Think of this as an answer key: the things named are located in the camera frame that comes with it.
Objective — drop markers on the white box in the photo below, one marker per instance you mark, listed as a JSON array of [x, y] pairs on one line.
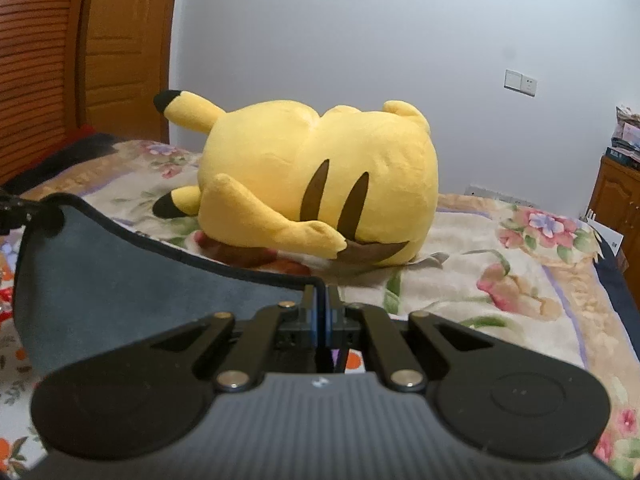
[[607, 237]]

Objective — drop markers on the floral blanket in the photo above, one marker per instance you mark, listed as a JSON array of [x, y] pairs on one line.
[[475, 265]]

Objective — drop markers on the stack of books and papers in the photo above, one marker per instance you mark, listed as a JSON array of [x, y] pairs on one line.
[[626, 135]]

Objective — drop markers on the dark blanket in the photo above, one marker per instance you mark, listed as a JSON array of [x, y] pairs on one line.
[[60, 160]]

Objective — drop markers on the white wall switch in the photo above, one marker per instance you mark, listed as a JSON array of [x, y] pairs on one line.
[[520, 82]]

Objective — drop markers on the wooden cabinet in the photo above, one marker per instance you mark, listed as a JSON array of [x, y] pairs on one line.
[[617, 205]]

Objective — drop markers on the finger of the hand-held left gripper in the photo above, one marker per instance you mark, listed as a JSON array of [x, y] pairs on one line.
[[11, 208]]

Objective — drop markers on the yellow plush toy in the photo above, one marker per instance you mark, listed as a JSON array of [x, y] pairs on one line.
[[300, 170]]

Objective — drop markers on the louvered wooden door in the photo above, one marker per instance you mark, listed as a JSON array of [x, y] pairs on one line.
[[30, 60]]

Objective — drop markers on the dark blue bed sheet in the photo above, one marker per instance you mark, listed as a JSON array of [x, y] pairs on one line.
[[622, 290]]

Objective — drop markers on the grey-blue towel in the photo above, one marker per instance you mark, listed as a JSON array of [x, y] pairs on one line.
[[125, 290]]

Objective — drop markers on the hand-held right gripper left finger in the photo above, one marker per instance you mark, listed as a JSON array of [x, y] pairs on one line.
[[311, 321]]

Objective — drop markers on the wooden panel door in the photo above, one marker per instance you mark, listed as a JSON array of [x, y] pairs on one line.
[[125, 45]]

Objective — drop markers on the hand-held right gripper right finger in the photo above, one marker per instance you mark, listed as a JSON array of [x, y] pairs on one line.
[[329, 321]]

